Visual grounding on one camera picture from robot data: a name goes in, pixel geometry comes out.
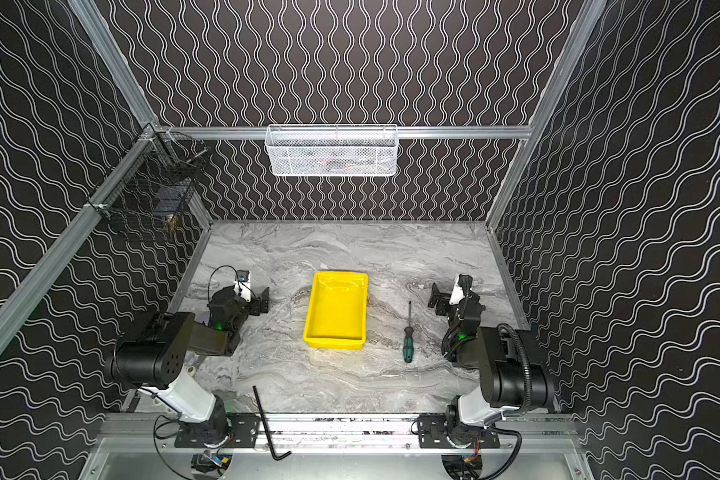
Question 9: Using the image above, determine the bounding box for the green black screwdriver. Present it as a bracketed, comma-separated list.
[402, 301, 414, 363]

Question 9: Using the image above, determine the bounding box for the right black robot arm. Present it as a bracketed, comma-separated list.
[418, 276, 554, 450]

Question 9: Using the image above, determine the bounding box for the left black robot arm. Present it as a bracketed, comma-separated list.
[105, 287, 270, 449]

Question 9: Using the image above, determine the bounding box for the yellow plastic bin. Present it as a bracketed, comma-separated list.
[303, 271, 369, 350]

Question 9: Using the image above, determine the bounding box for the black hex key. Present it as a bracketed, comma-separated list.
[252, 385, 292, 461]

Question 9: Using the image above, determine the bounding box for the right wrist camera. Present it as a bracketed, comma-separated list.
[449, 274, 473, 305]

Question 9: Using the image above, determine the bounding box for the black wire basket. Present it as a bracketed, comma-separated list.
[99, 131, 209, 242]

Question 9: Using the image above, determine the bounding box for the white wire mesh basket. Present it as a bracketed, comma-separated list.
[264, 124, 400, 177]

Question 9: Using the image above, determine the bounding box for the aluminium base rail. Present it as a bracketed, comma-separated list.
[98, 411, 580, 454]

